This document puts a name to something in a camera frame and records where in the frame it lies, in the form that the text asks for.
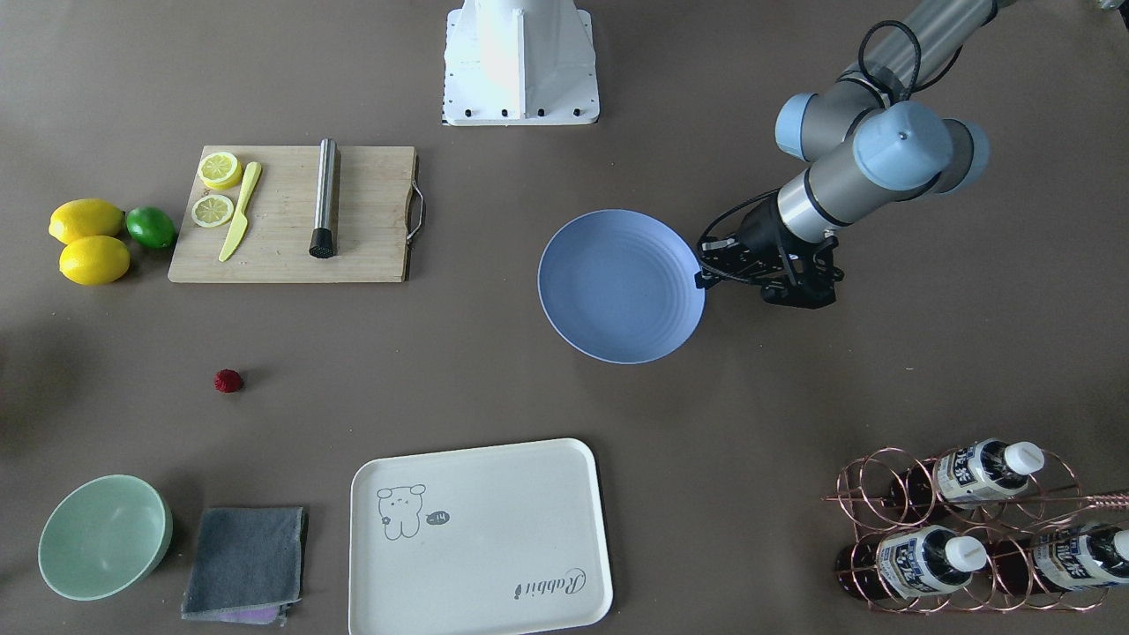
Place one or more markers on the grey folded cloth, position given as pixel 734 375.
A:
pixel 248 566

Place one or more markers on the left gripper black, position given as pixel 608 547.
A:
pixel 760 236

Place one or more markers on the yellow lemon upper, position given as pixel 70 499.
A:
pixel 85 217

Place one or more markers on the wooden cutting board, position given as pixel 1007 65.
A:
pixel 371 221

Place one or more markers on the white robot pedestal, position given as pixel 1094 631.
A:
pixel 519 63

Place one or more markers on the bottle lower rack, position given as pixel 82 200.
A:
pixel 910 564
pixel 1093 555

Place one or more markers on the steel muddler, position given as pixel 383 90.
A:
pixel 322 242

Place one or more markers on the yellow plastic knife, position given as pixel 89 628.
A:
pixel 239 223

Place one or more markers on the copper wire bottle rack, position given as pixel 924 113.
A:
pixel 991 526

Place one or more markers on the bottle top in rack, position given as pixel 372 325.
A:
pixel 988 471

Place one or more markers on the lemon slice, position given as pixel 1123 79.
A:
pixel 212 211
pixel 220 171

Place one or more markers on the red strawberry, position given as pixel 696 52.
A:
pixel 227 381

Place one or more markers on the cream rabbit tray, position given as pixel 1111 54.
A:
pixel 505 539

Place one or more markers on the yellow lemon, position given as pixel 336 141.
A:
pixel 95 260
pixel 85 217

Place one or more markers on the green lime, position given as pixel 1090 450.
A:
pixel 150 227

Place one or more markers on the blue plate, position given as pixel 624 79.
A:
pixel 620 286

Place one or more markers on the lemon slice upper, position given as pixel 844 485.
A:
pixel 220 171

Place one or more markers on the green bowl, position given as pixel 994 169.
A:
pixel 107 535

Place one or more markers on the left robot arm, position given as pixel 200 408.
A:
pixel 866 143

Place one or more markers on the yellow lemon lower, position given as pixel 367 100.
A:
pixel 95 260

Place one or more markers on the lemon slice lower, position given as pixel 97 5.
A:
pixel 212 211

